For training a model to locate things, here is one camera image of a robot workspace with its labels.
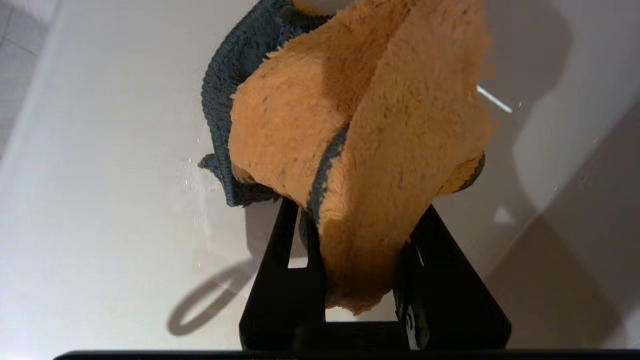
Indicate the orange and grey cleaning cloth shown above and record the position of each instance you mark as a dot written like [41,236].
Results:
[375,150]

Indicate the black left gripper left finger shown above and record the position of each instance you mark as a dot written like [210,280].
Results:
[280,300]

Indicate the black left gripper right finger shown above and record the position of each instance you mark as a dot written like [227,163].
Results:
[460,310]

